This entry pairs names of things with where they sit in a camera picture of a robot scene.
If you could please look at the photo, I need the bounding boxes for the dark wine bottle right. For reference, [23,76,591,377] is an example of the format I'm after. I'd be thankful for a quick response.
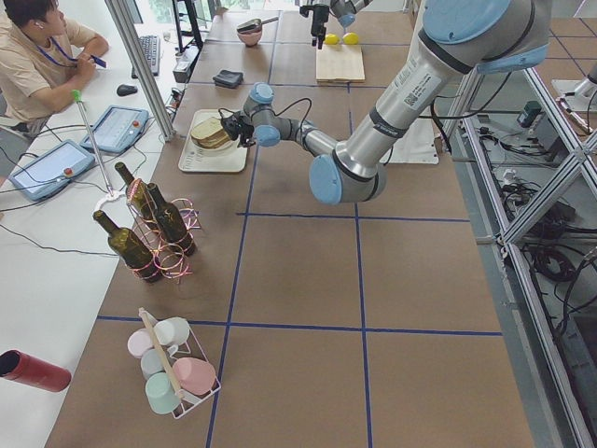
[147,183,196,256]

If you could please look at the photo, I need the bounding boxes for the teach pendant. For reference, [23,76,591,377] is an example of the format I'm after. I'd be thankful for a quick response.
[91,105,149,154]
[8,140,95,201]

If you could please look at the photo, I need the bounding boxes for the black keyboard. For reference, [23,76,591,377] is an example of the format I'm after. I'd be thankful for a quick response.
[138,35,161,77]

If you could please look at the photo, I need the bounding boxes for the wooden cutting board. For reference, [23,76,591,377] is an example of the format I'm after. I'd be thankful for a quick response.
[315,45,366,83]

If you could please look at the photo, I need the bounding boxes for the white cup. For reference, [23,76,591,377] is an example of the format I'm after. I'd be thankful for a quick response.
[153,316,190,346]

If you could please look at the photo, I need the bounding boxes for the yellow lemon half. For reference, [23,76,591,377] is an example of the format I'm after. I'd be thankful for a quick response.
[342,32,360,46]
[324,34,341,46]

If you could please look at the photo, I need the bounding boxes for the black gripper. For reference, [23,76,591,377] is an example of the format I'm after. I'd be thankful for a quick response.
[299,2,331,49]
[221,111,255,147]

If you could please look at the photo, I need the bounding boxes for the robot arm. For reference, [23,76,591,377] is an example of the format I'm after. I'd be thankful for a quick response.
[298,0,370,49]
[221,0,552,204]

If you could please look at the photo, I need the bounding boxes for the light pink cup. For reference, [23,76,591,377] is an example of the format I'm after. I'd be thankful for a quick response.
[127,329,154,359]

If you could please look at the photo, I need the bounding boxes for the dark wine bottle left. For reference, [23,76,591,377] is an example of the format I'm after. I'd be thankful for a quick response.
[92,210,162,283]

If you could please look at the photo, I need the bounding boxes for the grey cup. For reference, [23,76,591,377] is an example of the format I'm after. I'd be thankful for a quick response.
[140,348,164,380]

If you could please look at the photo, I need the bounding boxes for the aluminium frame post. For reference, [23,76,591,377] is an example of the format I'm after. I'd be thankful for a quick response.
[104,0,175,142]

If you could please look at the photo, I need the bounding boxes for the red bottle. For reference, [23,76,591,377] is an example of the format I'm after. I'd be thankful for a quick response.
[1,350,72,392]

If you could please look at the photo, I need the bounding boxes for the copper wire bottle rack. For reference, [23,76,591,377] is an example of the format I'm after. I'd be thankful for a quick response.
[126,178,200,280]

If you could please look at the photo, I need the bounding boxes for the dark wine bottle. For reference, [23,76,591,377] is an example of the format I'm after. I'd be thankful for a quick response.
[147,183,196,256]
[115,161,160,233]
[92,210,162,283]

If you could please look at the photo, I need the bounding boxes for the metal rod green tip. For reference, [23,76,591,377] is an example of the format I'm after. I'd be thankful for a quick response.
[71,89,118,202]

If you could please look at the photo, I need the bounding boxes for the teach pendant near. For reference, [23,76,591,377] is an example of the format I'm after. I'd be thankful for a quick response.
[8,140,95,201]

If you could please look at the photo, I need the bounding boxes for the bread slice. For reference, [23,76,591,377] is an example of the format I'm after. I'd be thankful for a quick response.
[191,136,230,150]
[190,117,226,138]

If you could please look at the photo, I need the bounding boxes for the black computer mouse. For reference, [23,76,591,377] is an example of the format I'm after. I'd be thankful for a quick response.
[116,84,138,97]

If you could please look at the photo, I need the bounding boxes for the yellow lemon half left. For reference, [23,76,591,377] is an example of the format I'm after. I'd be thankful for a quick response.
[324,34,341,46]

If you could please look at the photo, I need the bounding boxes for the mint green cup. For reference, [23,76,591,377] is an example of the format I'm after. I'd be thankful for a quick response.
[145,371,181,414]

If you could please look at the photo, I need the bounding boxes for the grey folded cloth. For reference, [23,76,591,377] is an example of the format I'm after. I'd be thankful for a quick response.
[213,69,243,89]

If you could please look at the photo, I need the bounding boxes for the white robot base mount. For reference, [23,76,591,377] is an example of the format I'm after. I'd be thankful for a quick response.
[382,118,439,164]

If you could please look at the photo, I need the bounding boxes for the pink bowl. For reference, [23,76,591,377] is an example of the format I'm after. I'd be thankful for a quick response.
[237,25,262,47]

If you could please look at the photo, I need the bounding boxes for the yellow lemon half right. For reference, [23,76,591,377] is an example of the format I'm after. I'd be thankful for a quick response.
[342,32,360,46]

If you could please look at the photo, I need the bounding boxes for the teach pendant far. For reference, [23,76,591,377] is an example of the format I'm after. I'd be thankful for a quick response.
[91,105,149,154]

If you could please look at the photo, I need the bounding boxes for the cream bear tray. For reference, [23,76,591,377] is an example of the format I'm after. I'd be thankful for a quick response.
[178,109,247,173]

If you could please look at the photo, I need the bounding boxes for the seated person beige shirt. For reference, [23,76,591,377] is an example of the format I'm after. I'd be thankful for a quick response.
[1,1,109,138]

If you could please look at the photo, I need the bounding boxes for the white wire cup rack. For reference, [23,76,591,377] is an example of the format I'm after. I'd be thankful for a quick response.
[127,308,221,419]

